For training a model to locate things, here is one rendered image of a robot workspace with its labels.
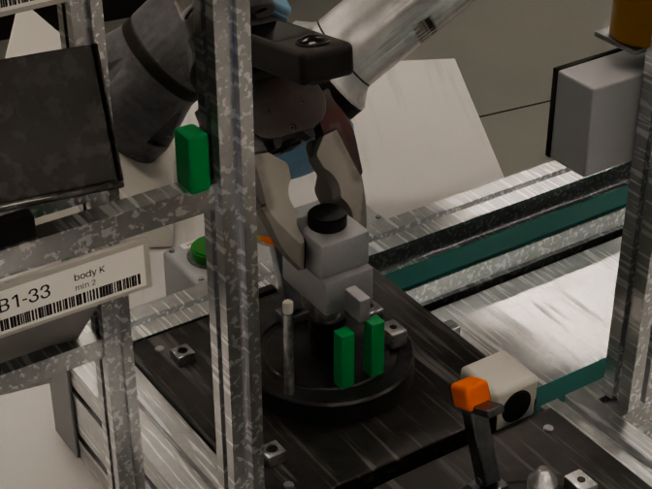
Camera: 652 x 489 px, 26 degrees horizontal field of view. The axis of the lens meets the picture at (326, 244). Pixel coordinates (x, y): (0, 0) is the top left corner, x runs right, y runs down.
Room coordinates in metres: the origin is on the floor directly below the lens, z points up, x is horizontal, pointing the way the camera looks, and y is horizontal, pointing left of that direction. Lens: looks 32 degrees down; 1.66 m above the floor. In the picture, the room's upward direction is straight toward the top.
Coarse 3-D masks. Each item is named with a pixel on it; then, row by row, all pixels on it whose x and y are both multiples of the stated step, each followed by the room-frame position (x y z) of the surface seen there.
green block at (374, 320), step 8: (368, 320) 0.88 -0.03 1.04; (376, 320) 0.88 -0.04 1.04; (368, 328) 0.88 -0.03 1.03; (376, 328) 0.88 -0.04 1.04; (368, 336) 0.88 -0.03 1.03; (376, 336) 0.88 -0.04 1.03; (368, 344) 0.88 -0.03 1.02; (376, 344) 0.88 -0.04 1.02; (368, 352) 0.88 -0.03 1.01; (376, 352) 0.88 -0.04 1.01; (368, 360) 0.88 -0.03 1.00; (376, 360) 0.88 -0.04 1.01; (368, 368) 0.88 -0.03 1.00; (376, 368) 0.88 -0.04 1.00
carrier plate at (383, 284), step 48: (384, 288) 1.03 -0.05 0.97; (192, 336) 0.96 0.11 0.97; (432, 336) 0.96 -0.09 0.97; (192, 384) 0.90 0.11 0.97; (432, 384) 0.90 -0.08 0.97; (288, 432) 0.84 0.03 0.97; (336, 432) 0.84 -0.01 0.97; (384, 432) 0.84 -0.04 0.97; (432, 432) 0.84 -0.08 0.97; (288, 480) 0.78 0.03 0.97; (336, 480) 0.78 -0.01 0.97; (384, 480) 0.80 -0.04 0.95
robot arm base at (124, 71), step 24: (120, 48) 1.39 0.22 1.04; (144, 48) 1.38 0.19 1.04; (120, 72) 1.37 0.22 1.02; (144, 72) 1.37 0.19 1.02; (120, 96) 1.36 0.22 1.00; (144, 96) 1.36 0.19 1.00; (168, 96) 1.37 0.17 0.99; (192, 96) 1.39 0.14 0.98; (120, 120) 1.35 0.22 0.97; (144, 120) 1.36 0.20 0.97; (168, 120) 1.37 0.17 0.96; (120, 144) 1.35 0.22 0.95; (144, 144) 1.36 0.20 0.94; (168, 144) 1.39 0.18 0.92
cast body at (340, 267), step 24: (312, 216) 0.91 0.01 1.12; (336, 216) 0.91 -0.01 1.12; (312, 240) 0.89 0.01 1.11; (336, 240) 0.89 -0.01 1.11; (360, 240) 0.90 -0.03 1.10; (288, 264) 0.92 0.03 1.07; (312, 264) 0.89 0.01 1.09; (336, 264) 0.89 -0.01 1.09; (360, 264) 0.90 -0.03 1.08; (312, 288) 0.89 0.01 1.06; (336, 288) 0.88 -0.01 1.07; (360, 288) 0.89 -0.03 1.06; (360, 312) 0.87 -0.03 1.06
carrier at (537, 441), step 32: (544, 416) 0.85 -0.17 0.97; (512, 448) 0.82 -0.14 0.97; (544, 448) 0.82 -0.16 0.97; (576, 448) 0.82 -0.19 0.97; (416, 480) 0.78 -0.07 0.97; (448, 480) 0.78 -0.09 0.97; (512, 480) 0.76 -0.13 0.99; (544, 480) 0.70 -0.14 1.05; (576, 480) 0.74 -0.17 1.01; (608, 480) 0.78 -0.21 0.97; (640, 480) 0.78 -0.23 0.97
